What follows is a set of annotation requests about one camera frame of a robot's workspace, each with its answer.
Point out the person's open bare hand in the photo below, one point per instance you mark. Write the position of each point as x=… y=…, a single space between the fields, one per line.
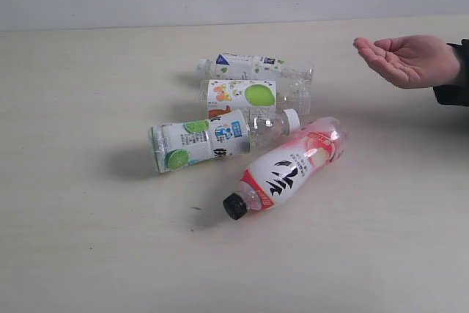
x=410 y=62

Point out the pink peach bottle black cap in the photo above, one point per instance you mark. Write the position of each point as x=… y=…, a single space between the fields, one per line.
x=274 y=177

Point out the clear bottle butterfly lime label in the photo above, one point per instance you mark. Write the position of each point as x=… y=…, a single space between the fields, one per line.
x=255 y=96

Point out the white-capped bottle lime label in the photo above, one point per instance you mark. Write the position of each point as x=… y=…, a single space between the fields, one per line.
x=177 y=145

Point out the clear bottle blue leaf label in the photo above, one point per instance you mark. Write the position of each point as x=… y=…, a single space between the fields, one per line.
x=247 y=67

